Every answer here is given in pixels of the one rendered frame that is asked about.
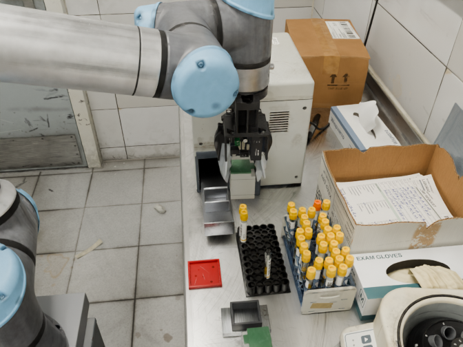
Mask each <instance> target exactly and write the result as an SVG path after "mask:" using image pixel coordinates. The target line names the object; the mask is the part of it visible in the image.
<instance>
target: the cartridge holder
mask: <svg viewBox="0 0 463 347"><path fill-rule="evenodd" d="M220 310H221V320H222V330H223V337H231V336H240V335H242V332H247V328H258V327H265V326H268V327H269V331H270V333H271V324H270V320H269V313H268V308H267V305H260V304H259V300H258V299H257V300H248V301H239V302H230V308H221V309H220Z"/></svg>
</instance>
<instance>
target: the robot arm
mask: <svg viewBox="0 0 463 347"><path fill-rule="evenodd" d="M274 19H275V14H274V0H191V1H176V2H167V3H163V2H157V3H156V4H151V5H146V6H139V7H138V8H137V9H135V11H134V25H129V24H124V23H117V22H112V21H104V20H100V19H92V18H87V17H79V16H74V15H70V14H62V13H58V12H50V11H45V10H37V9H33V8H24V7H20V6H12V5H8V4H3V3H0V82H3V83H16V84H23V85H36V86H43V87H56V88H63V89H70V90H83V91H91V92H103V93H111V94H123V95H130V96H143V97H150V98H161V99H169V100H174V101H175V102H176V104H177V105H178V106H179V107H180V108H181V109H182V110H183V111H184V112H186V113H187V114H189V115H190V116H194V117H197V118H210V117H213V116H217V115H219V114H221V113H223V112H224V111H225V110H226V113H225V114H223V115H222V116H221V120H222V122H223V123H218V128H217V130H216V133H215V135H214V146H215V150H216V153H217V156H218V164H219V167H220V172H221V175H222V177H223V179H224V180H225V182H229V178H230V170H229V169H230V168H231V166H232V157H234V156H240V157H241V158H244V157H249V156H250V160H253V161H254V165H255V169H254V171H255V176H256V182H259V180H260V179H261V178H262V176H263V178H265V169H266V166H267V161H268V153H269V150H270V147H271V145H272V136H271V131H270V128H269V122H268V121H266V116H265V114H264V113H262V112H261V109H260V100H262V99H264V97H266V95H267V93H268V84H269V70H273V69H274V64H273V63H271V44H272V33H273V22H274ZM39 225H40V220H39V213H38V209H37V206H36V203H35V202H34V200H33V199H32V197H31V196H30V195H29V194H28V193H26V192H25V191H24V190H22V189H16V188H15V187H14V185H13V184H12V183H11V182H9V181H7V180H2V179H0V347H69V343H68V339H67V337H66V334H65V332H64V330H63V328H62V327H61V325H60V324H59V323H58V322H57V321H56V320H55V319H53V318H51V317H50V316H49V315H47V314H45V313H44V312H43V311H42V310H41V307H40V305H39V302H38V300H37V298H36V295H35V292H34V277H35V266H36V256H37V236H38V232H39Z"/></svg>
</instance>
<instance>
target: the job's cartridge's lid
mask: <svg viewBox="0 0 463 347"><path fill-rule="evenodd" d="M251 169H255V165H254V162H250V160H249V159H242V160H231V168H230V169H229V170H230V171H231V174H251Z"/></svg>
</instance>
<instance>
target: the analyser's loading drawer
mask: <svg viewBox="0 0 463 347"><path fill-rule="evenodd" d="M200 185H201V194H202V203H203V219H204V228H205V236H211V235H227V234H234V220H233V216H232V208H231V203H230V198H229V189H228V185H227V182H225V180H224V179H223V177H222V175H221V172H220V170H216V171H200Z"/></svg>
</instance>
